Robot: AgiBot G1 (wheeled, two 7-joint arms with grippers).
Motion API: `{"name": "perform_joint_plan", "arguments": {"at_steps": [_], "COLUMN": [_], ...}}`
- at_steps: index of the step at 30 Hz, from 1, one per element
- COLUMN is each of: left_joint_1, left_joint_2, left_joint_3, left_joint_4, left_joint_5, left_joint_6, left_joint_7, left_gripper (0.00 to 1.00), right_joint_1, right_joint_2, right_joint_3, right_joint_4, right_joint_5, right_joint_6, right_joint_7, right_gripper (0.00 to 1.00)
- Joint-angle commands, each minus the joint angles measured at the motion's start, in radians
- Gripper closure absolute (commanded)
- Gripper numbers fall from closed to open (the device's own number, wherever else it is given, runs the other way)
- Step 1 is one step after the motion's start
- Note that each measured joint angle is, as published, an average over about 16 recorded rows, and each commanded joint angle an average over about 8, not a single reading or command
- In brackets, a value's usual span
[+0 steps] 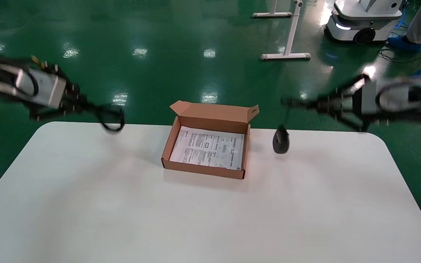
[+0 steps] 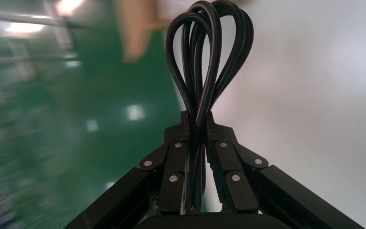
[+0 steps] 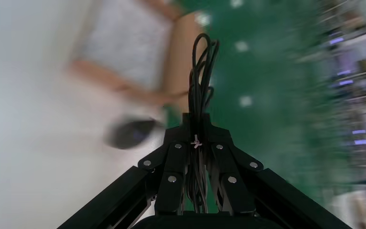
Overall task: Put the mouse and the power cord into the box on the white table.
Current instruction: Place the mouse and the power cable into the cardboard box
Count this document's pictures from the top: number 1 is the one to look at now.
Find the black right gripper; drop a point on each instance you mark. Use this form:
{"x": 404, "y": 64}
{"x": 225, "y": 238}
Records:
{"x": 356, "y": 106}

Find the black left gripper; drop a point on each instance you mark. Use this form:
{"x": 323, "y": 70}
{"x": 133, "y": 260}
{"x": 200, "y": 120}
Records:
{"x": 75, "y": 100}

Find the black computer mouse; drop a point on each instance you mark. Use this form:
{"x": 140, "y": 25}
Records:
{"x": 281, "y": 142}

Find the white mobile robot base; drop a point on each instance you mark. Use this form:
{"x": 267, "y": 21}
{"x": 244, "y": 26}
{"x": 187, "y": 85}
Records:
{"x": 364, "y": 22}

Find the brown cardboard box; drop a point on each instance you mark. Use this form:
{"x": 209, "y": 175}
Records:
{"x": 210, "y": 117}

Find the white table stand with pole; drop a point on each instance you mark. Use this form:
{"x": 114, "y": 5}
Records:
{"x": 292, "y": 33}

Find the white table stand foot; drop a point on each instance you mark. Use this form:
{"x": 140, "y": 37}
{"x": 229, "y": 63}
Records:
{"x": 272, "y": 14}

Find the printed white paper sheet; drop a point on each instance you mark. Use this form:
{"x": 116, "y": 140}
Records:
{"x": 208, "y": 148}

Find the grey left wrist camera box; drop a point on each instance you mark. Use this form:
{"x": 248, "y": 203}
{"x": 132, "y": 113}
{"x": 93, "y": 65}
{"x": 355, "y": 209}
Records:
{"x": 46, "y": 87}

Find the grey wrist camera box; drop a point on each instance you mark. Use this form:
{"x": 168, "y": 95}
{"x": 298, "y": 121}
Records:
{"x": 389, "y": 98}
{"x": 46, "y": 87}

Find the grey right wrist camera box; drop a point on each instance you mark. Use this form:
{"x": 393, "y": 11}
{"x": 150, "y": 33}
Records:
{"x": 389, "y": 98}

